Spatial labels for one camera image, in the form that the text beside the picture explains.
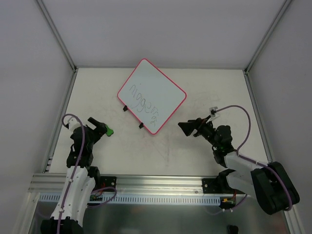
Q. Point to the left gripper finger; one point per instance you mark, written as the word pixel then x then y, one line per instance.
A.
pixel 102 133
pixel 96 123

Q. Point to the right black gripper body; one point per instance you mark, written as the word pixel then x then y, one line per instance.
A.
pixel 199 127

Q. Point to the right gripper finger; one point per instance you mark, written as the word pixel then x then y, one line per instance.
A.
pixel 188 127
pixel 197 121

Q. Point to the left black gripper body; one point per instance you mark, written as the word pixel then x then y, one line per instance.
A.
pixel 98 129

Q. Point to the green bone-shaped eraser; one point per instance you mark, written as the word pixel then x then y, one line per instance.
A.
pixel 109 131

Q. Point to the pink framed whiteboard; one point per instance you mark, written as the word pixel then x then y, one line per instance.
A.
pixel 151 96

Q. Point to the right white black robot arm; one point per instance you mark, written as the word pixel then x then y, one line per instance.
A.
pixel 268 183

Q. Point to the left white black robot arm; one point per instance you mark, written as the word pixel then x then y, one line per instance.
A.
pixel 81 177

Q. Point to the black object bottom edge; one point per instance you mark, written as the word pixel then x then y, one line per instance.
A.
pixel 232 229

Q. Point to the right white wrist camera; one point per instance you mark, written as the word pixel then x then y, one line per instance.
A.
pixel 213 112

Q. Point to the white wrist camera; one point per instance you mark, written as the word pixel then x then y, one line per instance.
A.
pixel 72 123
pixel 213 112

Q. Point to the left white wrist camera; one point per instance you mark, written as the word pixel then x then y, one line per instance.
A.
pixel 72 123

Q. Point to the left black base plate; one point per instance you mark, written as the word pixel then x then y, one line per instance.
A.
pixel 107 182

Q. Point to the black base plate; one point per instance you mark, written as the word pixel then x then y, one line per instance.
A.
pixel 107 182
pixel 211 186

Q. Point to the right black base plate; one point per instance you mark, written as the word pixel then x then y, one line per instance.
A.
pixel 211 186

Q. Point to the aluminium mounting rail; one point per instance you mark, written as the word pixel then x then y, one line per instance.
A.
pixel 129 184

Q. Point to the white slotted cable duct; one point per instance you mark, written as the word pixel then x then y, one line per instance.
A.
pixel 200 200

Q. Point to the left aluminium frame post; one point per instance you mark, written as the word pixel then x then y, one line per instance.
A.
pixel 56 34

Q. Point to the aluminium frame post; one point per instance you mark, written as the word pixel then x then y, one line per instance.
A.
pixel 56 34
pixel 279 15

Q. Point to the right aluminium frame post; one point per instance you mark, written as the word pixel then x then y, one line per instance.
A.
pixel 279 15

